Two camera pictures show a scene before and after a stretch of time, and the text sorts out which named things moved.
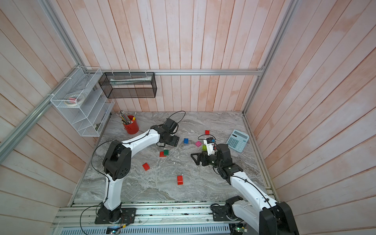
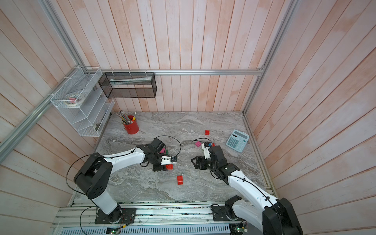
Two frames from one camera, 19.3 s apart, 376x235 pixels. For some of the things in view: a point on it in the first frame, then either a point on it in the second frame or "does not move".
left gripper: [175, 142] to [161, 167]
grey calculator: [238, 140] does not move
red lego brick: [146, 166] to [169, 166]
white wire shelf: [82, 98] does not move
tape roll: [75, 100] does not move
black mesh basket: [129, 84] does not move
